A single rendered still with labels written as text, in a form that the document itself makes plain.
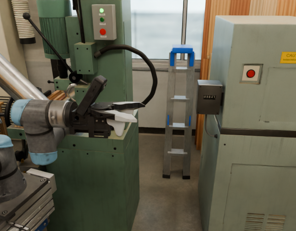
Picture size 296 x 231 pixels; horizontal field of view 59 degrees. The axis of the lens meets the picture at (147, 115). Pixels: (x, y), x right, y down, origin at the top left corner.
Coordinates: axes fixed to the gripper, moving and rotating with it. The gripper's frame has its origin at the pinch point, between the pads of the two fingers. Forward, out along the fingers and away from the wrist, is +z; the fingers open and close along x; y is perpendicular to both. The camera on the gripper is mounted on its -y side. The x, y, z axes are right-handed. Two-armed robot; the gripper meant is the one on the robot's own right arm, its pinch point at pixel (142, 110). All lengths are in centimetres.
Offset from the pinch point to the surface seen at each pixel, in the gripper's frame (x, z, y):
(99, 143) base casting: -67, -32, 38
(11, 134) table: -53, -75, 31
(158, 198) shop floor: -123, -2, 108
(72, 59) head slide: -77, -49, -6
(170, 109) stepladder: -151, 5, 39
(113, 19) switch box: -64, -22, -27
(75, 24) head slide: -74, -45, -25
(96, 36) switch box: -64, -31, -19
